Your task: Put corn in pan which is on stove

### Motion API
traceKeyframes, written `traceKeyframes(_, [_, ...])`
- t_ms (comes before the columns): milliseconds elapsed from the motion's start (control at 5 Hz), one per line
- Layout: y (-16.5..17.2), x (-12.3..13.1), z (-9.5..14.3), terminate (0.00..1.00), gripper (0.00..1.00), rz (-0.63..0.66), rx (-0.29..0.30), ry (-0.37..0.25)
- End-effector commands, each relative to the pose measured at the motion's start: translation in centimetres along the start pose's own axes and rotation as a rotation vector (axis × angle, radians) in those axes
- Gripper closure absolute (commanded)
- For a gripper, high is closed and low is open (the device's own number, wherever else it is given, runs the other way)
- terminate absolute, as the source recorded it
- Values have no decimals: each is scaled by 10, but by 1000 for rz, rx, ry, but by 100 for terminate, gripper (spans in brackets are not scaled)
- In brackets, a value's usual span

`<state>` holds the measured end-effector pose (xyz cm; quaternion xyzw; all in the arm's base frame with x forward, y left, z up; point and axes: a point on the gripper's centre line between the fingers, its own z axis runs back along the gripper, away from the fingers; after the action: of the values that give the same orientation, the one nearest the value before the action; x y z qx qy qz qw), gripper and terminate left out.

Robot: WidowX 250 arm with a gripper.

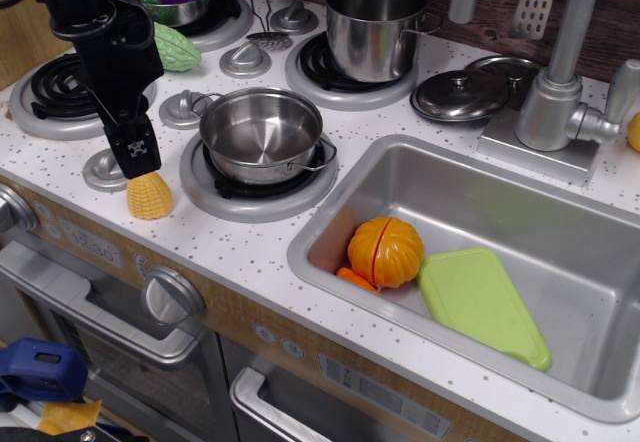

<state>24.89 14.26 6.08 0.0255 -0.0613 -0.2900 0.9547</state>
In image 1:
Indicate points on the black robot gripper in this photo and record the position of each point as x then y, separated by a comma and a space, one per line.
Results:
119, 60

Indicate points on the yellow toy corn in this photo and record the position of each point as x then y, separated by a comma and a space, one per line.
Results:
149, 197

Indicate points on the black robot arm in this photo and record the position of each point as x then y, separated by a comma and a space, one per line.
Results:
115, 43

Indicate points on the silver stove knob front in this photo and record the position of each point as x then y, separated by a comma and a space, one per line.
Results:
102, 173

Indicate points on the silver stove knob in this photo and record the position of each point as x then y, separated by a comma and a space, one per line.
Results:
294, 19
246, 61
183, 111
102, 173

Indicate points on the silver stove knob middle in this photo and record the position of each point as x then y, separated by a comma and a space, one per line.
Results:
183, 111

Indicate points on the front left stove burner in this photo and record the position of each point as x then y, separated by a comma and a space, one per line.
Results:
51, 103

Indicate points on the stove burner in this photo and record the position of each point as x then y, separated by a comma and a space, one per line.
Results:
225, 22
208, 190
51, 103
310, 71

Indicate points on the front right stove burner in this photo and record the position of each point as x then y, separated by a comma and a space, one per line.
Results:
208, 190

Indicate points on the small steel pan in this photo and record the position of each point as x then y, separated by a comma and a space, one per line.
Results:
264, 136

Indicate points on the silver stove knob centre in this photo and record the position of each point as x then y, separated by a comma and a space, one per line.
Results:
246, 61

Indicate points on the back left stove burner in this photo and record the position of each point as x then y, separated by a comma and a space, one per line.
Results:
225, 22

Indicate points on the back right stove burner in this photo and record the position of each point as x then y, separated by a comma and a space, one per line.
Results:
310, 71

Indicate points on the silver stove knob back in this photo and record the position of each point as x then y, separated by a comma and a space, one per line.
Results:
294, 19

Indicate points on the green toy vegetable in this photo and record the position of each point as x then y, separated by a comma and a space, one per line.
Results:
177, 52

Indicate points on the silver oven knob left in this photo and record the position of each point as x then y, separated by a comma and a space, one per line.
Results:
15, 212

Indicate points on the silver oven knob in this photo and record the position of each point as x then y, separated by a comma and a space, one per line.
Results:
168, 297
15, 212

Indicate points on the metal slotted spoon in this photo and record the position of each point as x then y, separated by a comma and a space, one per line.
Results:
267, 38

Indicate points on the orange toy slice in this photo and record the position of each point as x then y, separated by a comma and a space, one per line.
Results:
350, 276

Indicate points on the blue clamp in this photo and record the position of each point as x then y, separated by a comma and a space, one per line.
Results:
43, 371

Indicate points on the tall steel pot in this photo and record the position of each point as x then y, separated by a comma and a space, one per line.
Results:
376, 41

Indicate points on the orange toy pumpkin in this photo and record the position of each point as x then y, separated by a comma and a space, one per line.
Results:
386, 251

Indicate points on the yellow cloth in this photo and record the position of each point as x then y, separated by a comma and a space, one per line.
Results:
63, 417

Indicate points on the dark steel pot lid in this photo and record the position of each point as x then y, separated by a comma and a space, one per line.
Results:
460, 96

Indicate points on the green cutting board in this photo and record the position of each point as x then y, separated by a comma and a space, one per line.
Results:
470, 291

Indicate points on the hanging metal spatula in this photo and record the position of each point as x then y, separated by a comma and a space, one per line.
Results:
530, 19

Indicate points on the silver toy faucet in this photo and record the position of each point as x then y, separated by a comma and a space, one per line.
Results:
554, 133

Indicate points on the silver sink basin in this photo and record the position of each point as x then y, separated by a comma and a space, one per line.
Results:
574, 262

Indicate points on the yellow toy lemon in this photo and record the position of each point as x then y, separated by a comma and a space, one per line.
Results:
633, 132

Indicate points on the silver oven door handle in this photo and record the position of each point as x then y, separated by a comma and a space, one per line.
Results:
67, 294

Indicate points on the silver dishwasher handle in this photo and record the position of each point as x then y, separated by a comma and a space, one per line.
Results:
277, 407

